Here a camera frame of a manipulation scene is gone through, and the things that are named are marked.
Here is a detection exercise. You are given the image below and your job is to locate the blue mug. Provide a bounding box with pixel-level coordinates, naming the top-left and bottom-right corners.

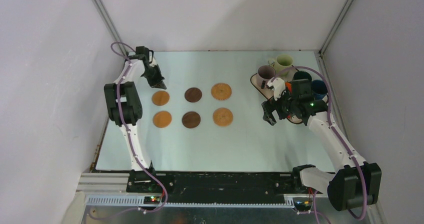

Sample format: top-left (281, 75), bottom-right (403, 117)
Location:
top-left (311, 79), bottom-right (328, 100)

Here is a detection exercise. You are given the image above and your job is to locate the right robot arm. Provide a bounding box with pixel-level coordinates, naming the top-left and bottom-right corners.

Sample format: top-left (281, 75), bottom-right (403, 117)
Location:
top-left (259, 77), bottom-right (382, 211)

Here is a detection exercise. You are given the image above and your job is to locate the light green mug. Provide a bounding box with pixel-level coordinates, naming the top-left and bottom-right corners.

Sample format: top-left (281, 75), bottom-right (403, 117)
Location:
top-left (267, 54), bottom-right (294, 77)

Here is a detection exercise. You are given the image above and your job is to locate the aluminium frame rail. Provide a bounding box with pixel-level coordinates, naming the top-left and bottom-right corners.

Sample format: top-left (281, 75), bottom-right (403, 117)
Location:
top-left (76, 173), bottom-right (379, 210)

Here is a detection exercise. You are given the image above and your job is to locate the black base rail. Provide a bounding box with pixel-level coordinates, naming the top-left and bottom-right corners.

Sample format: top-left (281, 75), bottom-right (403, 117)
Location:
top-left (126, 171), bottom-right (311, 205)

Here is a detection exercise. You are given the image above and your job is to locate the dark green mug back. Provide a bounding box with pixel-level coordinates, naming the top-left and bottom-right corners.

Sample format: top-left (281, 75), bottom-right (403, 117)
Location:
top-left (292, 71), bottom-right (312, 82)

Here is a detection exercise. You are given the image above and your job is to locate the dark wood coaster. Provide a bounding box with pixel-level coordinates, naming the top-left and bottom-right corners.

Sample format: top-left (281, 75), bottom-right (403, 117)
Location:
top-left (181, 111), bottom-right (201, 129)
top-left (184, 87), bottom-right (203, 103)

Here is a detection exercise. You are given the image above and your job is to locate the patterned light wood coaster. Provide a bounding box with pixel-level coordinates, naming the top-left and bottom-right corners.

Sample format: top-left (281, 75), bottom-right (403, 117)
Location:
top-left (212, 107), bottom-right (234, 127)

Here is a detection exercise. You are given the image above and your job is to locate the scalloped light wood coaster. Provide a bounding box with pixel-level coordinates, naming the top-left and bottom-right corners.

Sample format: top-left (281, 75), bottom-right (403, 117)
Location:
top-left (210, 82), bottom-right (232, 101)

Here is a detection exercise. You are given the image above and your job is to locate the wooden serving tray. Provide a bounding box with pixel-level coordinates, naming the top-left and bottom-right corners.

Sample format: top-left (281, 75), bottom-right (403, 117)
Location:
top-left (250, 65), bottom-right (330, 125)

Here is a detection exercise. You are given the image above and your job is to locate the orange mug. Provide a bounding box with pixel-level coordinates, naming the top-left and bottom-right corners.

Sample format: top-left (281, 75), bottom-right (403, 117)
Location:
top-left (284, 82), bottom-right (292, 96)

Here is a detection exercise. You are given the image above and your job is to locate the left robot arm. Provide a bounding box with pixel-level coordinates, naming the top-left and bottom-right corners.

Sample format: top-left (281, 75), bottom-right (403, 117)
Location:
top-left (103, 46), bottom-right (167, 192)

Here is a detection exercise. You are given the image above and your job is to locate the mauve mug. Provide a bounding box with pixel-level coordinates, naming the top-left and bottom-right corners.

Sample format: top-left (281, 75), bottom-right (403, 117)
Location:
top-left (256, 65), bottom-right (276, 89)

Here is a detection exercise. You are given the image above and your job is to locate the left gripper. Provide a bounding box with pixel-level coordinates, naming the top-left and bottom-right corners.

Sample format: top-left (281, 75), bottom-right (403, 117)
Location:
top-left (141, 64), bottom-right (166, 90)

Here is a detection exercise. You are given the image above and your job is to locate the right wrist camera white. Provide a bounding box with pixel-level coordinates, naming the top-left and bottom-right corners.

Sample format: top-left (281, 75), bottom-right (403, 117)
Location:
top-left (266, 77), bottom-right (286, 101)

